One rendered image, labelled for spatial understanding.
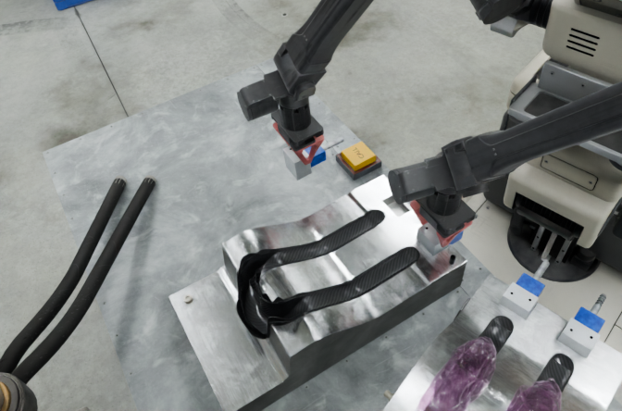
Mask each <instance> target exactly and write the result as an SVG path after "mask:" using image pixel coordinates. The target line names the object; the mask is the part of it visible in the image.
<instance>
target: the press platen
mask: <svg viewBox="0 0 622 411"><path fill-rule="evenodd" d="M0 389H1V391H2V392H3V395H4V403H3V406H2V408H1V411H37V410H38V406H37V399H36V396H35V394H34V392H33V391H32V390H31V389H30V388H29V387H28V386H27V385H26V384H25V383H23V382H22V381H21V380H19V379H18V378H17V377H16V376H13V375H11V374H9V373H2V372H0Z"/></svg>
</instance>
